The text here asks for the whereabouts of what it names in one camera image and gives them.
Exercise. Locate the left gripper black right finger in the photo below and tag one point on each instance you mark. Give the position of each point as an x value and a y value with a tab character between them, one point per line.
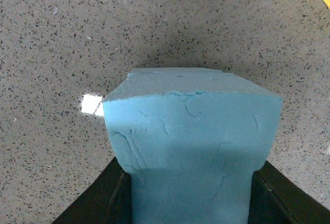
275	199

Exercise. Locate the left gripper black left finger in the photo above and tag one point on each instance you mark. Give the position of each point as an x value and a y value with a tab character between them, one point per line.
107	200

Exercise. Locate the light blue foam block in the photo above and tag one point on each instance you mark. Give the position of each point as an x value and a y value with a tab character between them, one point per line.
190	139

